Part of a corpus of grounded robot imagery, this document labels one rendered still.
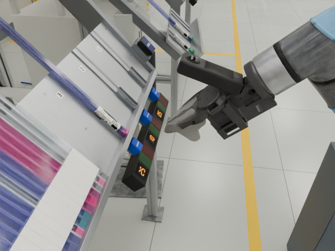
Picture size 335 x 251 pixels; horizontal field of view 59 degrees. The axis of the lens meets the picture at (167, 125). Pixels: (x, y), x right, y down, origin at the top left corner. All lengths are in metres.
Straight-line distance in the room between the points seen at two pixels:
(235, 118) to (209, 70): 0.10
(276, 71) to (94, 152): 0.34
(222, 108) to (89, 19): 0.49
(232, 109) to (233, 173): 1.08
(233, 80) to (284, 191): 1.12
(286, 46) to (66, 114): 0.39
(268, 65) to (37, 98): 0.39
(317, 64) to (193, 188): 1.09
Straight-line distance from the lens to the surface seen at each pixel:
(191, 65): 0.50
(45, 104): 0.56
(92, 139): 0.58
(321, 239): 1.05
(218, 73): 0.51
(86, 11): 0.87
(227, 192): 1.50
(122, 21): 1.08
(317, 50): 0.49
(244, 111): 0.55
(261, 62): 0.50
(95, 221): 0.49
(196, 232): 1.35
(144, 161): 0.67
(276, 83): 0.50
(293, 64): 0.49
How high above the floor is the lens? 1.12
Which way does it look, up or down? 37 degrees down
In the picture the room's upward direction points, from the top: straight up
